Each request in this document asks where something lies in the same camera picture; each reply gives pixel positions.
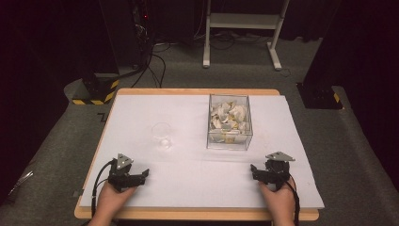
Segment black computer tower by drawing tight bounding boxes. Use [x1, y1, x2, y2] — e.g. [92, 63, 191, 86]
[129, 0, 155, 70]

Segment person's right hand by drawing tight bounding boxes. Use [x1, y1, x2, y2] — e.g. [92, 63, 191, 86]
[257, 176, 297, 220]

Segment white table sheet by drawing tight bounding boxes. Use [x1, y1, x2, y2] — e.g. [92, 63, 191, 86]
[79, 94, 326, 210]

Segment clear plastic box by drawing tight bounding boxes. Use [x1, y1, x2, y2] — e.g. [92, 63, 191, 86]
[205, 93, 254, 152]

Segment black floor cables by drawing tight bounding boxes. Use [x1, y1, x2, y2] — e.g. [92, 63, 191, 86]
[131, 40, 168, 89]

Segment pile of white wrappers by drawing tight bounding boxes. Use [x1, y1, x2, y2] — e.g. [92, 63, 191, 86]
[209, 100, 250, 145]

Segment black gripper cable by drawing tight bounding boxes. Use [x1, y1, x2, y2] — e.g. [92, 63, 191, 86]
[90, 158, 118, 218]
[283, 179, 301, 226]

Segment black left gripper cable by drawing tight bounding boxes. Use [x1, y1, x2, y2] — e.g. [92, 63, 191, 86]
[90, 158, 118, 218]

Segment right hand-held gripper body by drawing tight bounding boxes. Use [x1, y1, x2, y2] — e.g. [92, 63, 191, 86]
[263, 151, 296, 191]

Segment wooden table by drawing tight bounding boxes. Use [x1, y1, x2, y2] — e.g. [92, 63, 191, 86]
[73, 88, 320, 222]

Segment person's left hand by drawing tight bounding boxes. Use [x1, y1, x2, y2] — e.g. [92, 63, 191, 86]
[93, 181, 137, 220]

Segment white metal stand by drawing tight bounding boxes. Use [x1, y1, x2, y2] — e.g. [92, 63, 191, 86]
[201, 0, 291, 72]

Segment black stand base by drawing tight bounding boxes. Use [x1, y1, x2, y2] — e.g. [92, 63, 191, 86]
[295, 82, 343, 110]

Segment black stand with striped base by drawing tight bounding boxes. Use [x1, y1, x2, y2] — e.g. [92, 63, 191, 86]
[71, 73, 121, 106]

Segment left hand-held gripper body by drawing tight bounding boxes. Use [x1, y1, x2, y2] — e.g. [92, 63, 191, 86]
[107, 153, 140, 193]

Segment clear glass cup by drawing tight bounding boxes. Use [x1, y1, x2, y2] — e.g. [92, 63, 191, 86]
[151, 121, 174, 151]

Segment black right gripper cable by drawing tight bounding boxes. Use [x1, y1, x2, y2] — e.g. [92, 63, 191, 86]
[283, 179, 301, 226]

